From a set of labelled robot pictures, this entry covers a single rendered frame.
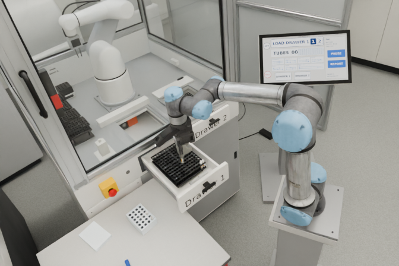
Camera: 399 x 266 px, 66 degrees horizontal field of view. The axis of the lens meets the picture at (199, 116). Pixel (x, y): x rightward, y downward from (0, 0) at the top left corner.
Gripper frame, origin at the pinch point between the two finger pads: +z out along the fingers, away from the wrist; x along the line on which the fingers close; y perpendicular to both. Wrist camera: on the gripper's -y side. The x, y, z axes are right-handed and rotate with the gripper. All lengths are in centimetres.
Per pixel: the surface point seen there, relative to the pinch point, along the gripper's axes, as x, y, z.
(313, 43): 36, 97, -16
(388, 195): -10, 145, 99
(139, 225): -12.6, -26.5, 21.2
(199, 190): -14.1, 2.8, 10.8
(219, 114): 29.5, 32.2, 8.6
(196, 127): 24.1, 16.1, 7.9
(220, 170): -9.9, 15.4, 7.5
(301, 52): 36, 89, -12
